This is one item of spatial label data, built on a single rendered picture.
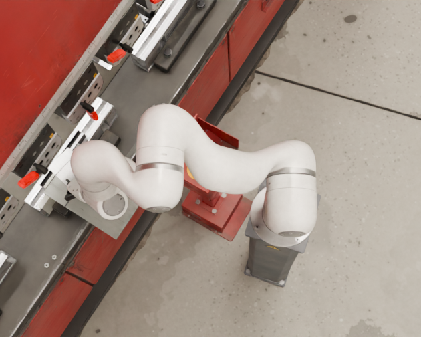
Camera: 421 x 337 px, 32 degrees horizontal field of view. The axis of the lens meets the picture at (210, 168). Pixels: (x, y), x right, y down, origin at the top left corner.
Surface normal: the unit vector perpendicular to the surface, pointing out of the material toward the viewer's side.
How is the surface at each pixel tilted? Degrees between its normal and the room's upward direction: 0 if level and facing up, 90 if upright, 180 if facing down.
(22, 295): 0
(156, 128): 7
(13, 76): 90
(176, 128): 40
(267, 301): 0
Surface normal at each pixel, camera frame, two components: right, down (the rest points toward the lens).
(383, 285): -0.04, -0.25
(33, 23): 0.84, 0.51
